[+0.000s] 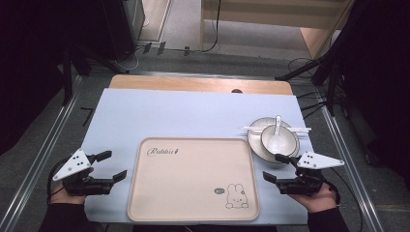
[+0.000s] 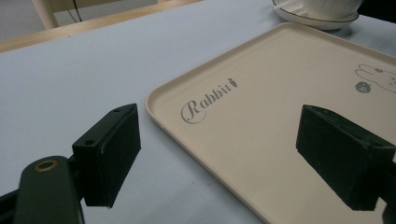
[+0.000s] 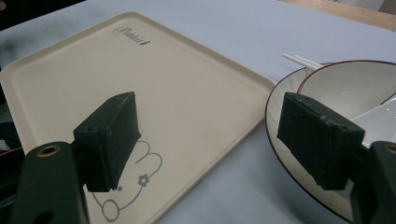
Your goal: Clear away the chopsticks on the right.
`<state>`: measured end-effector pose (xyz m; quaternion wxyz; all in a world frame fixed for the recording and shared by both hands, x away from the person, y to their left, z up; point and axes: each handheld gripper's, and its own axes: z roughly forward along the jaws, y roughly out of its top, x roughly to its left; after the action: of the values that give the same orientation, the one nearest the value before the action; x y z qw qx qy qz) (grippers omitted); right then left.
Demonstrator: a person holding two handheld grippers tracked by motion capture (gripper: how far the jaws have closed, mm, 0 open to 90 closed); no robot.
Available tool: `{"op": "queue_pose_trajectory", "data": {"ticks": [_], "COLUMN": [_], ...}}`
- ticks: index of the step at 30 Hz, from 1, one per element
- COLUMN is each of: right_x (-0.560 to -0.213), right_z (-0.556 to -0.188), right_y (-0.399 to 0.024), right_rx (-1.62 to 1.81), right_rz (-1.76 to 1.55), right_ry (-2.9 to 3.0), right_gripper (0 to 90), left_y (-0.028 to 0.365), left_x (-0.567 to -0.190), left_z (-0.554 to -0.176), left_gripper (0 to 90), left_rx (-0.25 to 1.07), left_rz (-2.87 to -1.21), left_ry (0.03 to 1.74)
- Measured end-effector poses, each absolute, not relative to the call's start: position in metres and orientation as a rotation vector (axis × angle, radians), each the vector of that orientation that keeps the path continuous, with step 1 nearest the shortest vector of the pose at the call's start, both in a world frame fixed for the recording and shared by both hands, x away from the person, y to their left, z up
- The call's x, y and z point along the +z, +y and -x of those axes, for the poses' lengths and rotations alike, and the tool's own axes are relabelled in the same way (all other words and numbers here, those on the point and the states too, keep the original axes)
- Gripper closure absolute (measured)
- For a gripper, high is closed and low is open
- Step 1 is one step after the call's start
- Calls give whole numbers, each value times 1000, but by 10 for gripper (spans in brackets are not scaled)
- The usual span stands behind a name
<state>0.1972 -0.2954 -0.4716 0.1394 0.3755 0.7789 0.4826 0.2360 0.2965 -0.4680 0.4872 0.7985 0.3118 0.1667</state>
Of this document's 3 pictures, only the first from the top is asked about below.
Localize wooden table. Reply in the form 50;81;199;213
108;73;294;97

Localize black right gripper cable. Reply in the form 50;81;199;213
322;166;365;232

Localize white plate with dark rim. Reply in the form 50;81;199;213
247;116;301;164

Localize beige tray with rabbit print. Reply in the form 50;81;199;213
127;136;261;223

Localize person's right hand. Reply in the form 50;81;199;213
287;184;338;214

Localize black floor cables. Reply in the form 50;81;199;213
286;57;330;121

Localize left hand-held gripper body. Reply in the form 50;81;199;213
52;148;114;197

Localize aluminium floor rail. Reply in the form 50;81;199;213
312;86;385;232
0;74;85;232

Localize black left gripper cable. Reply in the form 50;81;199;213
46;157;72;205

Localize black hanging cable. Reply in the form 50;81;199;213
198;0;223;54

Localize person's left hand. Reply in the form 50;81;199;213
48;165;95;205

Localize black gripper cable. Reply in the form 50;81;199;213
322;166;365;232
46;157;72;205

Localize white bowl with dark rim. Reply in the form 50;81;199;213
259;124;299;157

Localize light blue table mat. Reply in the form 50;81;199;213
79;88;316;226

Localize white floor cable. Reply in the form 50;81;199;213
114;44;146;73

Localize white ceramic spoon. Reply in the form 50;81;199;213
267;114;285;155

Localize white chopstick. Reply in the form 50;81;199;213
242;128;311;134
241;125;312;131

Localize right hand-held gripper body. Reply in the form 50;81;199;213
278;151;345;196

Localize dark cabinet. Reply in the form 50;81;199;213
98;0;147;62

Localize light wooden furniture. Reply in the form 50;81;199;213
199;0;356;60

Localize black tripod stand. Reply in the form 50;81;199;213
60;43;131;106
274;47;344;118

